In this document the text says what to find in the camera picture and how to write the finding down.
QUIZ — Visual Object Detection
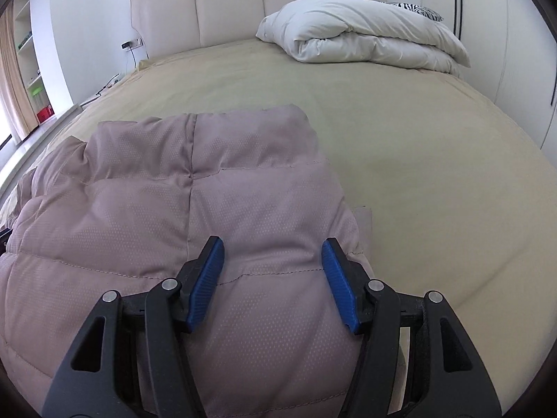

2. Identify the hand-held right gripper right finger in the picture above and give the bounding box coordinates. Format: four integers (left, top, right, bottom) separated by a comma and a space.
321, 237, 505, 418

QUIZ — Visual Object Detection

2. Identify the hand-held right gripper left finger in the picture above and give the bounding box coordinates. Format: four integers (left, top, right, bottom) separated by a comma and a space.
41, 236, 225, 418

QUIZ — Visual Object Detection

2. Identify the mauve hooded puffer coat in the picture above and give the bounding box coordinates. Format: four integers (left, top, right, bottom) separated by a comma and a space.
0, 104, 375, 418

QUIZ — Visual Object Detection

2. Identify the white window bench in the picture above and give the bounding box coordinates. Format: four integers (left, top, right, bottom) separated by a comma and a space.
0, 103, 84, 194

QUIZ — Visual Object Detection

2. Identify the bed with tan sheet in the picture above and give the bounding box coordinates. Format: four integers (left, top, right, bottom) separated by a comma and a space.
0, 37, 551, 418

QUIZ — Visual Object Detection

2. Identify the beige curtain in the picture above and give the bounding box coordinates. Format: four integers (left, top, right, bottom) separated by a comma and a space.
0, 9, 32, 144

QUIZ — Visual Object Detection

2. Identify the white nightstand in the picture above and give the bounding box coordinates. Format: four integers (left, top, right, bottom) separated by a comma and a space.
79, 74, 121, 107

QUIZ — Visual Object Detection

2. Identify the white shelf unit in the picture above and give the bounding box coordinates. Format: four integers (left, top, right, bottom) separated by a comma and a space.
12, 0, 58, 133

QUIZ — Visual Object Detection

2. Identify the folded white duvet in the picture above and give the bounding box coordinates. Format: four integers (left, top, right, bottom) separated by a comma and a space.
256, 0, 471, 75

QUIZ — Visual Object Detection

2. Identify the beige upholstered headboard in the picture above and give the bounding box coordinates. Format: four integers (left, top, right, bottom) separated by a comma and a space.
131, 0, 388, 61

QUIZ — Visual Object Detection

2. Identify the zebra print pillow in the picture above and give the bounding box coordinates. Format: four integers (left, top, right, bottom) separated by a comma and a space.
385, 1, 445, 22

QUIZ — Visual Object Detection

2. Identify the white wardrobe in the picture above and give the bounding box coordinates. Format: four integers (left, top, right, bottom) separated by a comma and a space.
420, 0, 557, 153

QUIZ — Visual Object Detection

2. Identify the black cable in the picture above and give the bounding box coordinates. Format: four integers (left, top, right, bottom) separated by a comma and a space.
95, 47, 136, 96

